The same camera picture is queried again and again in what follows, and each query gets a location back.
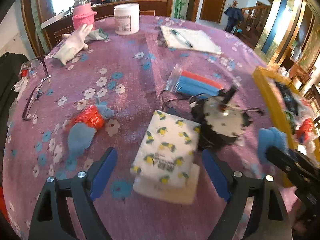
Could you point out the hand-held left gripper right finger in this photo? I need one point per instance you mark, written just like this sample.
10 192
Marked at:
215 175

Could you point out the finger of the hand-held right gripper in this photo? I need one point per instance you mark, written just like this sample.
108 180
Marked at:
287 158

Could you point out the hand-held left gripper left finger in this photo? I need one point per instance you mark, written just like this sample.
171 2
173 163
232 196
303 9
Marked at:
103 172

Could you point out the blue soft cloth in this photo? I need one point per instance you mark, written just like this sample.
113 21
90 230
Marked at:
271 141

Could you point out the red white packet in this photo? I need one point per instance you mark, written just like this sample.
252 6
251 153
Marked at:
306 130

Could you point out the white soft cloth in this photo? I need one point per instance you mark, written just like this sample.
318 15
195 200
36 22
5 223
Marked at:
175 196

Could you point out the lemon print tissue pack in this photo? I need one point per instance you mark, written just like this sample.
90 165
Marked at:
166 145

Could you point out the yellow tray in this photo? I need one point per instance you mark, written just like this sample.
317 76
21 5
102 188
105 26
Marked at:
270 92

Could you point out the blue sock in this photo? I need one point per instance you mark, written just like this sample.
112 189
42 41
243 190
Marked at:
78 136

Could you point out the black electric motor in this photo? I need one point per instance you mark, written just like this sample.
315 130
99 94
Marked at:
222 125

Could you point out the crumpled clear plastic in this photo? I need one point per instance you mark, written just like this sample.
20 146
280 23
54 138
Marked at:
303 107

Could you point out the red crinkly plastic packet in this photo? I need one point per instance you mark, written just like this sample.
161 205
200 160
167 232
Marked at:
90 116

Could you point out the small blue cloth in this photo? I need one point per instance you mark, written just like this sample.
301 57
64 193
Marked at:
105 110

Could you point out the black packet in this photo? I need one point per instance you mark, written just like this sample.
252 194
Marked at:
286 93

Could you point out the blue packet in clear bag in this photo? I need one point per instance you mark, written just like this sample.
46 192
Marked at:
197 83

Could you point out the purple floral tablecloth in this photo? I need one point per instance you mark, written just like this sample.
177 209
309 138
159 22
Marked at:
140 80

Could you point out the purple-framed eyeglasses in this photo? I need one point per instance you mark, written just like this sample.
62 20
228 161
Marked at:
46 70

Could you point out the white plastic bag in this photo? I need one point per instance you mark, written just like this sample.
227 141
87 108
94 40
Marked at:
21 85

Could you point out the white work glove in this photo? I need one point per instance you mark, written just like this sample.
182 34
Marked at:
73 45

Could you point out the black bag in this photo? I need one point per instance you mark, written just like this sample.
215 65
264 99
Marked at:
10 80

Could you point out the white paper sheets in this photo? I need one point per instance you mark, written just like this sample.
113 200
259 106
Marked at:
200 40

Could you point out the green-cuffed white glove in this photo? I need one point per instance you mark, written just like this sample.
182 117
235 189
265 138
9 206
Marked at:
97 35

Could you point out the black pen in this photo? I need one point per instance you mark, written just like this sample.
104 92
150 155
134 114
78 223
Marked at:
182 38

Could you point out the wooden stair railing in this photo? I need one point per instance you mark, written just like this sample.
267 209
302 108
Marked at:
255 12

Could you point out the white plastic jar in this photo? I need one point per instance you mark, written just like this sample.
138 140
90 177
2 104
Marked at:
126 18

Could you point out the pink knit-sleeved bottle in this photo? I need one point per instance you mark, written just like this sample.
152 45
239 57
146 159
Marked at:
83 15

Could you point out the wooden counter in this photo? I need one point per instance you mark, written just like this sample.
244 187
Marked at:
107 8

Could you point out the wooden door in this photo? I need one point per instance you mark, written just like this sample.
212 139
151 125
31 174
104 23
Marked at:
215 1

